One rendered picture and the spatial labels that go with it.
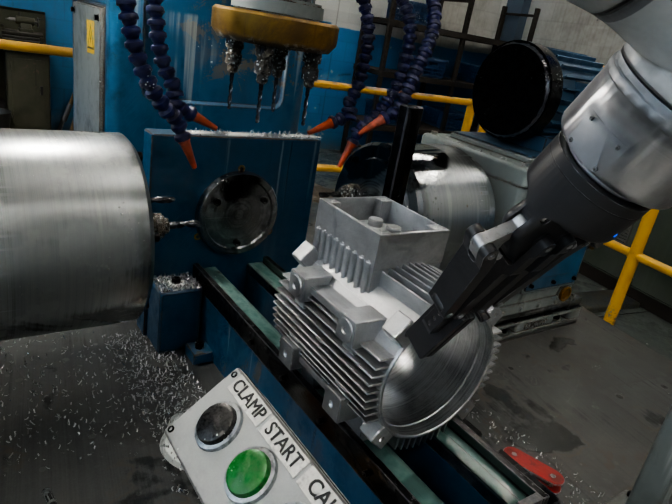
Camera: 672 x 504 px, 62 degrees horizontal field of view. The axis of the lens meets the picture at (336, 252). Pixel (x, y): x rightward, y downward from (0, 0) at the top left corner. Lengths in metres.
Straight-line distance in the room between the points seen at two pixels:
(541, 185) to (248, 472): 0.26
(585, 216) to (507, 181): 0.70
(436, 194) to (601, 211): 0.58
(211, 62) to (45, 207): 0.47
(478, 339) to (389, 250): 0.15
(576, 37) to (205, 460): 6.94
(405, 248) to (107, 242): 0.33
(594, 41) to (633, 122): 6.65
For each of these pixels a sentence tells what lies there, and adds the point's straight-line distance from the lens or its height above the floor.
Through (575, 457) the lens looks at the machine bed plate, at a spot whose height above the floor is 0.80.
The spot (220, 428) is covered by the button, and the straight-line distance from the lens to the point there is 0.40.
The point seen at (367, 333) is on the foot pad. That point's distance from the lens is 0.56.
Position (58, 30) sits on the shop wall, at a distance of 5.93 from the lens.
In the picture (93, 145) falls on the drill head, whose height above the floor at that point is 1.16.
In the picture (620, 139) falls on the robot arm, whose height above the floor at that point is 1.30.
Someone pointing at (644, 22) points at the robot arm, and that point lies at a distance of 0.32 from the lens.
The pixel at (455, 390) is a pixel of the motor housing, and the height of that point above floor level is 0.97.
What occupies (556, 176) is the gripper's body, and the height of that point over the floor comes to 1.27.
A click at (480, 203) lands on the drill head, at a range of 1.01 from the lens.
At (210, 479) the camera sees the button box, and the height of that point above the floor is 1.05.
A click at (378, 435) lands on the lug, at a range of 0.60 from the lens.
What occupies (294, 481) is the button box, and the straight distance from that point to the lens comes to 0.37.
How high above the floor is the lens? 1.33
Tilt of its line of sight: 21 degrees down
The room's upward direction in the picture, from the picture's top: 10 degrees clockwise
